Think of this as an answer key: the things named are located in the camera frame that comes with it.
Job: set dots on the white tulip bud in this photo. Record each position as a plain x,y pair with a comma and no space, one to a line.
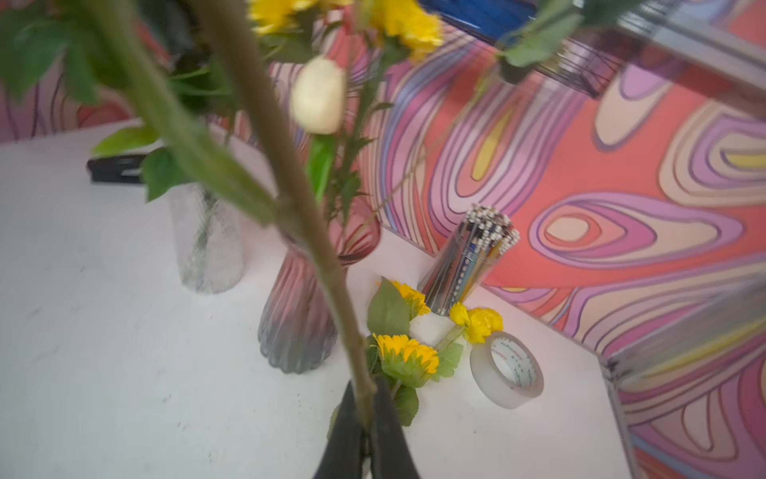
317,105

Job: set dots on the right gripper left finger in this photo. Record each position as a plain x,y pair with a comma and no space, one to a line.
343,456

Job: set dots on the grey tape roll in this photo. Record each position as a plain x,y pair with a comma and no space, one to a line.
506,371

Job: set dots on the clear textured glass vase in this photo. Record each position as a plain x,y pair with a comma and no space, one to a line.
208,243

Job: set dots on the black stapler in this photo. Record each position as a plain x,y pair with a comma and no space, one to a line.
120,169

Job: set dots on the yellow sunflower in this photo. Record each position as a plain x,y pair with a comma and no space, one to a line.
266,181

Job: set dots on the back black wire basket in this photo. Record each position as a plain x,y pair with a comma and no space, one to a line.
585,66

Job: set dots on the yellow carnation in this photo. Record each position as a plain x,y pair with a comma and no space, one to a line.
402,28

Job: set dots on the yellow rose spray stem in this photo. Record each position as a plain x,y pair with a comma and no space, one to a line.
473,324

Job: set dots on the blue object in basket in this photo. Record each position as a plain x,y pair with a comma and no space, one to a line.
487,20

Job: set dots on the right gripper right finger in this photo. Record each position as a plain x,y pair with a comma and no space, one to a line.
390,454

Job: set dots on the grey blue rose bunch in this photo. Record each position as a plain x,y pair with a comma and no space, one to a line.
97,50

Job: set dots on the ribbed pink grey vase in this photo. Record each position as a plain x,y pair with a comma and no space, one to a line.
297,333

